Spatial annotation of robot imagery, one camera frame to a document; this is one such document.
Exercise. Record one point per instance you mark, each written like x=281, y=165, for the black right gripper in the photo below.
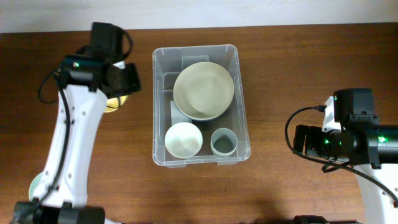
x=313, y=133

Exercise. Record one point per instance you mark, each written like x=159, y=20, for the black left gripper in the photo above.
x=134, y=81

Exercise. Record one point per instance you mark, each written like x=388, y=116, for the yellow small bowl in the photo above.
x=114, y=104

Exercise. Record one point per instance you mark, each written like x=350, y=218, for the white large bowl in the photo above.
x=203, y=89

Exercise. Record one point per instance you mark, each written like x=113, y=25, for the grey plastic cup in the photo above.
x=223, y=142

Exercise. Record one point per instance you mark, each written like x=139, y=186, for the white small bowl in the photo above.
x=183, y=140

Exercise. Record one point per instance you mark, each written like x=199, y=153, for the clear plastic storage bin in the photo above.
x=168, y=63

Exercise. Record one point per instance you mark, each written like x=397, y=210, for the dark blue bowl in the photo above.
x=207, y=119

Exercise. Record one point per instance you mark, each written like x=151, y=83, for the mint small bowl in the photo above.
x=34, y=184

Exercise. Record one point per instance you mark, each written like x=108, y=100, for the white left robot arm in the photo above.
x=86, y=80

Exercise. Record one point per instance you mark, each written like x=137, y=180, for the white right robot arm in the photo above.
x=374, y=163

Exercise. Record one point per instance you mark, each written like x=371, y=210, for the white label in bin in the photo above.
x=177, y=116

